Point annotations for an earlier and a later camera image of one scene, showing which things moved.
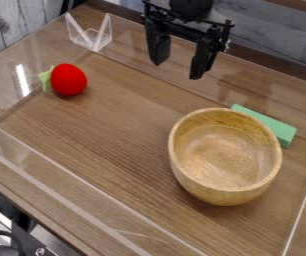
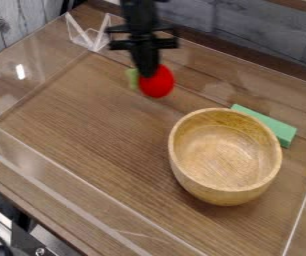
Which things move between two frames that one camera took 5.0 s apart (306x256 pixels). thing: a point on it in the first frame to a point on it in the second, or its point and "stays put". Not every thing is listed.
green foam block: (285, 132) stays put
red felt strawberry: (65, 78) to (156, 85)
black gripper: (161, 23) to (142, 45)
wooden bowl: (224, 153) stays put
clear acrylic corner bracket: (90, 39) stays put
